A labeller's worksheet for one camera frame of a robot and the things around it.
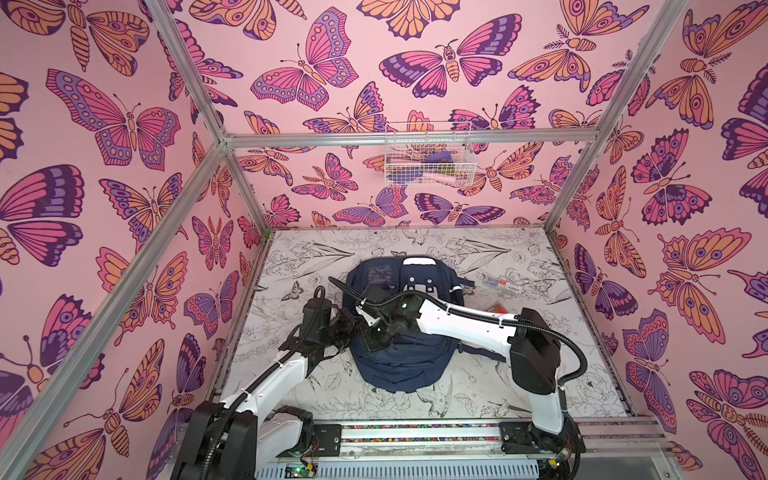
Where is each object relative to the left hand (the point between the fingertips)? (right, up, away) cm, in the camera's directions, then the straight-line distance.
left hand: (370, 315), depth 84 cm
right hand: (-2, -6, -5) cm, 8 cm away
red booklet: (+41, 0, +13) cm, 43 cm away
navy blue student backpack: (+15, -12, -3) cm, 19 cm away
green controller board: (-14, -35, -12) cm, 40 cm away
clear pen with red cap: (+42, +8, +19) cm, 47 cm away
